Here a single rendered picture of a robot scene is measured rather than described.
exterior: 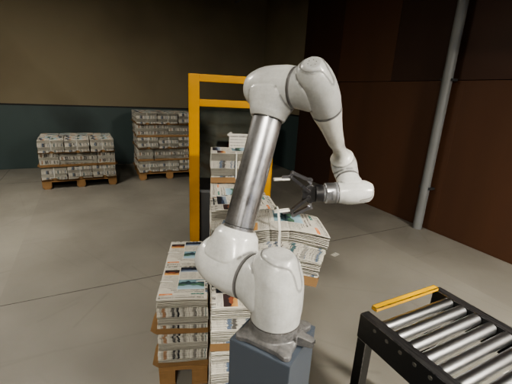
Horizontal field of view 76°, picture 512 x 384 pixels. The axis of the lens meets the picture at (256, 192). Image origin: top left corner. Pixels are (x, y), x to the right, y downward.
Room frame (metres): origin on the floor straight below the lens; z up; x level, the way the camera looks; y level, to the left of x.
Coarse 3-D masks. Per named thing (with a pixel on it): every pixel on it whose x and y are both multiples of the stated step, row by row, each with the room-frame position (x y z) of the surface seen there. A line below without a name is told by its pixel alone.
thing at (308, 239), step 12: (288, 216) 1.38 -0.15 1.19; (300, 216) 1.41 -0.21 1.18; (312, 216) 1.47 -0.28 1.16; (300, 228) 1.25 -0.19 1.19; (312, 228) 1.28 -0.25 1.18; (324, 228) 1.32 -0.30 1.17; (288, 240) 1.21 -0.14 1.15; (300, 240) 1.21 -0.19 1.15; (312, 240) 1.21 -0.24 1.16; (324, 240) 1.21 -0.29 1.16; (300, 252) 1.20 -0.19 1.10; (312, 252) 1.20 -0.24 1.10; (324, 252) 1.20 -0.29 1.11; (312, 264) 1.20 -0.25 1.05; (312, 276) 1.20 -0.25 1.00
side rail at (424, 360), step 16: (368, 320) 1.20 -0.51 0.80; (368, 336) 1.18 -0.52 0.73; (384, 336) 1.11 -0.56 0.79; (400, 336) 1.10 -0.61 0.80; (384, 352) 1.10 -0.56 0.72; (400, 352) 1.04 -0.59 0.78; (416, 352) 1.02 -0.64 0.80; (400, 368) 1.03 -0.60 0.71; (416, 368) 0.98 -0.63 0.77; (432, 368) 0.95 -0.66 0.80
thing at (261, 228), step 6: (264, 210) 1.45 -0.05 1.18; (258, 216) 1.38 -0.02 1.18; (264, 216) 1.37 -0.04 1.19; (258, 222) 1.30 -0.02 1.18; (264, 222) 1.29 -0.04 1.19; (258, 228) 1.23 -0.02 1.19; (264, 228) 1.22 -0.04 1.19; (258, 234) 1.20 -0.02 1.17; (264, 234) 1.20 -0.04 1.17; (258, 240) 1.20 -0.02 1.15; (264, 240) 1.20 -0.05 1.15; (258, 246) 1.20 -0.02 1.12; (264, 246) 1.20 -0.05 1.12
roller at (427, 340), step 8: (456, 320) 1.23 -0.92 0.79; (464, 320) 1.23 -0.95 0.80; (472, 320) 1.24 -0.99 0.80; (480, 320) 1.25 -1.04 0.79; (440, 328) 1.16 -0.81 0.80; (448, 328) 1.17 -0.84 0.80; (456, 328) 1.18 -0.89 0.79; (464, 328) 1.19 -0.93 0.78; (424, 336) 1.11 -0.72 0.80; (432, 336) 1.11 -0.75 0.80; (440, 336) 1.13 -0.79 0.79; (448, 336) 1.14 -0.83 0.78; (416, 344) 1.06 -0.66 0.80; (424, 344) 1.08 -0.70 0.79; (432, 344) 1.09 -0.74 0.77
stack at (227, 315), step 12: (216, 300) 1.24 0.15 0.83; (228, 300) 1.24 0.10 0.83; (216, 312) 1.18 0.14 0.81; (228, 312) 1.19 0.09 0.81; (240, 312) 1.19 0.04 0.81; (216, 324) 1.18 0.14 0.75; (228, 324) 1.19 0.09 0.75; (240, 324) 1.20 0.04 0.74; (216, 336) 1.18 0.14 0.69; (228, 336) 1.18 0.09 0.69; (216, 360) 1.18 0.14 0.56; (228, 360) 1.19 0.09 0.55; (216, 372) 1.18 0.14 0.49; (228, 372) 1.19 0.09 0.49
